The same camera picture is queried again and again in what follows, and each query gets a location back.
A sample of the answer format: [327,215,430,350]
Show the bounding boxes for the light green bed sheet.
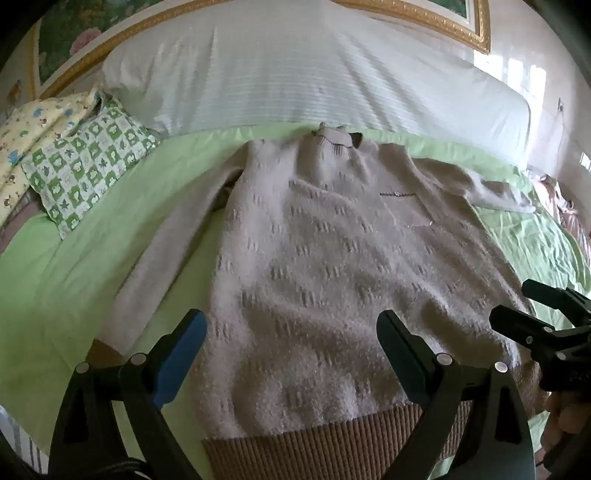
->
[0,122,591,480]

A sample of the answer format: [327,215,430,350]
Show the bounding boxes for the green checkered pillow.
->
[21,99,160,241]

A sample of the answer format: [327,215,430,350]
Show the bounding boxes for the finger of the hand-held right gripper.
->
[522,279,591,325]
[489,304,579,360]

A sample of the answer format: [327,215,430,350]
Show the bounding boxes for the mauve blanket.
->
[0,189,47,254]

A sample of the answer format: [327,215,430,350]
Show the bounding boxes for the yellow printed pillow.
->
[0,90,102,227]

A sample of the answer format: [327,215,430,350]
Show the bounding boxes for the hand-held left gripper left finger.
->
[48,309,208,480]

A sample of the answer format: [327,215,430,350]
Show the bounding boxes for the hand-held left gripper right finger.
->
[376,309,537,480]

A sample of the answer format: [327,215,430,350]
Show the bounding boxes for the beige knit sweater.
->
[85,122,548,469]

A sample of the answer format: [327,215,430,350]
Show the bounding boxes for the white striped quilt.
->
[100,0,532,167]

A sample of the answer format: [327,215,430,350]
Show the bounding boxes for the person's right hand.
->
[540,391,579,457]

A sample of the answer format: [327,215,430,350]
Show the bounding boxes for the pink cloth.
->
[531,173,591,271]

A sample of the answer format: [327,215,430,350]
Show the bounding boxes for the gold framed floral painting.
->
[30,0,492,100]

